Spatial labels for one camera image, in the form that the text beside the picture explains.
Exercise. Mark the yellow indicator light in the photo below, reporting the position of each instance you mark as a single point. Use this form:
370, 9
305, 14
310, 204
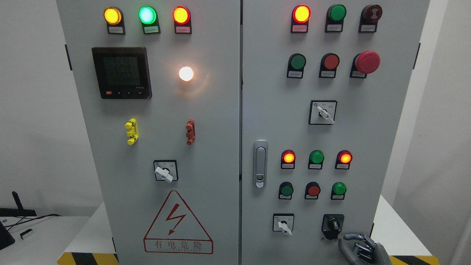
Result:
114, 21

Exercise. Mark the white selector switch left door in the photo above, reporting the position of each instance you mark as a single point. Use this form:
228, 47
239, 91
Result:
166, 170

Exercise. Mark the white selector switch upper right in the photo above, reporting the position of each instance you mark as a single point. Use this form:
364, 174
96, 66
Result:
322, 112

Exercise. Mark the green indicator lower middle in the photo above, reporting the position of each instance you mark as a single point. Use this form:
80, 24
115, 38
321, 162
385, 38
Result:
315, 160

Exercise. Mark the red lit indicator lower left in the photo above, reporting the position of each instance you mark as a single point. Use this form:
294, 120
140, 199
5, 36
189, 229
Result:
288, 158

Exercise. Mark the white selector switch bottom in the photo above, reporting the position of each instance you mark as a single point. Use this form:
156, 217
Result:
283, 222

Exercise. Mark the red terminal connector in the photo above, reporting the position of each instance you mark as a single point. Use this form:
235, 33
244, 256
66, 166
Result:
190, 134

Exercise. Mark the green indicator top right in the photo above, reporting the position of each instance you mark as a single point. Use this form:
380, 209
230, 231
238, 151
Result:
335, 17

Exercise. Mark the red push button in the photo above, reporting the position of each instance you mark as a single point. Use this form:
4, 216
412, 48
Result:
328, 65
312, 191

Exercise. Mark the grey electrical cabinet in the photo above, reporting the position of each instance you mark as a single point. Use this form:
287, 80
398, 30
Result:
239, 51

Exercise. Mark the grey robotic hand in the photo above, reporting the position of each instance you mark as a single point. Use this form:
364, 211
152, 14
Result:
359, 249

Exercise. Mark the green push button upper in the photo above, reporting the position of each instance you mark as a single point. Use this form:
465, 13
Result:
296, 64

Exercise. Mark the red lit indicator lower right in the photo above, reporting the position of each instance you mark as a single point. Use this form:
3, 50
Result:
343, 160

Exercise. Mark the red electric hazard sticker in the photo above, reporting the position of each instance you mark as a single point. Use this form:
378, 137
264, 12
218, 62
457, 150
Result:
176, 229

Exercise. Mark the small white usb adapter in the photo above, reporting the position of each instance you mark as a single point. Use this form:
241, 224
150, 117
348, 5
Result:
26, 233

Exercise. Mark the red emergency stop mushroom button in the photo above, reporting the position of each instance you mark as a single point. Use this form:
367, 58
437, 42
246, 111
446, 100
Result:
365, 63

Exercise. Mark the red push button upper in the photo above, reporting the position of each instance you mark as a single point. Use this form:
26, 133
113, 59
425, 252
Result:
328, 65

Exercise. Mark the red lit indicator light left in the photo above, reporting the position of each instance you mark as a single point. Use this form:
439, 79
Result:
182, 20

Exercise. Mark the red lit indicator top right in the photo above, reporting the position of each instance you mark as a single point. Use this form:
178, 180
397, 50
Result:
300, 18

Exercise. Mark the green push button lower left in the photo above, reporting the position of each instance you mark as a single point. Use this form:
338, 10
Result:
285, 191

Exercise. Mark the black rotary knob switch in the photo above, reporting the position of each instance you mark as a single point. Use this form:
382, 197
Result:
332, 225

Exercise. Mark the red push button lower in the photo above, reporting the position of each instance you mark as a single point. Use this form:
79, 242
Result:
312, 191

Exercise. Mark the white selector switch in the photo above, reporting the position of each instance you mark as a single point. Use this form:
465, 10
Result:
283, 222
322, 112

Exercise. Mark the white lit indicator lamp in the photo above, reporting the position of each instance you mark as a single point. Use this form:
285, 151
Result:
186, 73

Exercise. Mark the silver door latch handle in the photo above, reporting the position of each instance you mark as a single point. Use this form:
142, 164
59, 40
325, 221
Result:
259, 163

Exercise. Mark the black digital power meter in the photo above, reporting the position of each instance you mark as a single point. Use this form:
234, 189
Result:
122, 72

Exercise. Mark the black device with antenna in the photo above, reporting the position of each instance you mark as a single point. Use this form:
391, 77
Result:
19, 211

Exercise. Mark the green lit indicator light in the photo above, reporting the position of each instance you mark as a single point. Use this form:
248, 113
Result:
149, 20

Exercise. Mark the black object at left edge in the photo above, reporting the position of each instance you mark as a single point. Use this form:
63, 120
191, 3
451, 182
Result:
6, 239

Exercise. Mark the yellow terminal connector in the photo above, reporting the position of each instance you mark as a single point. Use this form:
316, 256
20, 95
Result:
132, 131

